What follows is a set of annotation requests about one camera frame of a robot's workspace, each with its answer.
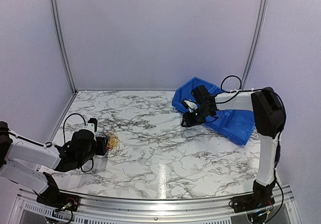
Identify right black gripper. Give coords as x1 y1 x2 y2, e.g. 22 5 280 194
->
182 105 213 128

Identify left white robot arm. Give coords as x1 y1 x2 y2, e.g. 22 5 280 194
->
1 119 108 206

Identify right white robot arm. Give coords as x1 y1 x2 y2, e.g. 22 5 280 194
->
181 85 286 208

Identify blue three-compartment bin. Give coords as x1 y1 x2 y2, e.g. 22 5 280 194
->
172 77 255 146

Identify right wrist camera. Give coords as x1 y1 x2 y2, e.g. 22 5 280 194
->
182 99 198 111

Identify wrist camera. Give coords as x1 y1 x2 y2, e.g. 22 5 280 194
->
182 99 198 111
85 118 98 133

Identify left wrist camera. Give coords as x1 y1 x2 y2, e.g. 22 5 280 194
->
85 118 98 133

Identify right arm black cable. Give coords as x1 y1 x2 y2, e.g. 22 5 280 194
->
203 75 285 211

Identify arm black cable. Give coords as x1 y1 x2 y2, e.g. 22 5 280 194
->
45 113 95 173
203 75 285 211

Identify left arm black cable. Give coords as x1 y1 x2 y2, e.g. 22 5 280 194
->
45 113 95 173

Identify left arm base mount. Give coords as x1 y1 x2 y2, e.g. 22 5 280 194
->
34 190 80 211

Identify aluminium front rail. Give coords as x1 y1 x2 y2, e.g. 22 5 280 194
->
9 185 301 223

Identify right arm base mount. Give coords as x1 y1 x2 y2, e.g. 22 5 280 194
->
228 193 275 213

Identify right aluminium frame post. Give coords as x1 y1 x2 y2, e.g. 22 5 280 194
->
241 0 268 89

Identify aluminium frame post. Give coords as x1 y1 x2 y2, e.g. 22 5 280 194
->
241 0 268 89
50 0 77 95

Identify left aluminium frame post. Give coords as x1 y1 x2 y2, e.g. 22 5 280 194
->
50 0 77 95

